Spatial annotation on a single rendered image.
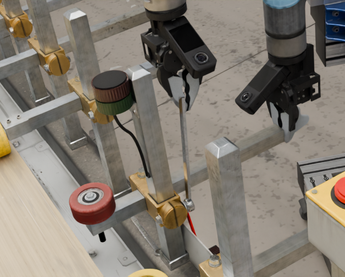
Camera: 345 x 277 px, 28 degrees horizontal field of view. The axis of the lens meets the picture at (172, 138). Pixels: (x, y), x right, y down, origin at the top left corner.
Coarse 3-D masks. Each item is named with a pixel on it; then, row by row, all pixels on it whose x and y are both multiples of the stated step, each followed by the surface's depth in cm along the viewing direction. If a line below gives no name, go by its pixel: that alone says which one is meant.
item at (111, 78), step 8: (104, 72) 111; (112, 72) 110; (120, 72) 110; (96, 80) 109; (104, 80) 109; (112, 80) 108; (120, 80) 108; (104, 88) 107; (136, 104) 112; (136, 112) 112; (136, 144) 117; (144, 160) 119; (144, 168) 120
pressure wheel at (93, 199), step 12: (84, 192) 125; (96, 192) 124; (108, 192) 123; (72, 204) 122; (84, 204) 122; (96, 204) 121; (108, 204) 121; (84, 216) 121; (96, 216) 121; (108, 216) 122
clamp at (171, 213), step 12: (132, 180) 131; (144, 180) 130; (144, 192) 127; (156, 204) 124; (168, 204) 124; (180, 204) 124; (156, 216) 126; (168, 216) 123; (180, 216) 125; (168, 228) 125
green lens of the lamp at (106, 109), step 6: (96, 102) 110; (114, 102) 108; (120, 102) 108; (126, 102) 109; (132, 102) 111; (102, 108) 109; (108, 108) 109; (114, 108) 108; (120, 108) 109; (126, 108) 109; (108, 114) 109; (114, 114) 109
